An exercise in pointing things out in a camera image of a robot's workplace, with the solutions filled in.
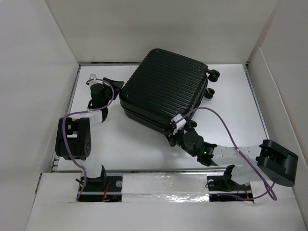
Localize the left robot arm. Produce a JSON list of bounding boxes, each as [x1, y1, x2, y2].
[[55, 74, 124, 197]]

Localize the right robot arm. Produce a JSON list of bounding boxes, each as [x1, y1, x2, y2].
[[166, 129, 298, 189]]

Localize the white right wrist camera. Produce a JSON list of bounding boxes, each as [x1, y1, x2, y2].
[[171, 114, 187, 134]]

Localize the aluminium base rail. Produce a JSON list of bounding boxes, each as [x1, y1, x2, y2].
[[50, 171, 252, 203]]

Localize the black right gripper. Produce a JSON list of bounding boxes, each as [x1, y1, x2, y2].
[[162, 126, 196, 157]]

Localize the black hard-shell suitcase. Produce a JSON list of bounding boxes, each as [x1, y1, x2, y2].
[[119, 48, 220, 140]]

